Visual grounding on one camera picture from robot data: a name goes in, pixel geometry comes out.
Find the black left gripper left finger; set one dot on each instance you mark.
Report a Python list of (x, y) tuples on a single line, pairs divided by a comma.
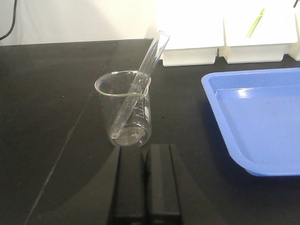
[(130, 196)]

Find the middle white plastic bin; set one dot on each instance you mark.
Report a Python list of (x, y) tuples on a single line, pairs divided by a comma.
[(258, 35)]

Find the clear glass test tube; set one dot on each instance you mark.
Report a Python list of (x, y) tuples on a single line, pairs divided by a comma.
[(140, 82)]

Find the clear glass beaker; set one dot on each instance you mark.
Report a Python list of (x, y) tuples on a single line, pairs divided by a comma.
[(112, 89)]

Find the left white plastic bin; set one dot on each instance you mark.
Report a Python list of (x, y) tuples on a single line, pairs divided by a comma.
[(196, 34)]

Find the blue plastic tray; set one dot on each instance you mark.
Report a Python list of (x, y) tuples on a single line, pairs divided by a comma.
[(258, 114)]

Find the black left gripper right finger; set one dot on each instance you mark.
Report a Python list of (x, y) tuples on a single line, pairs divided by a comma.
[(163, 206)]

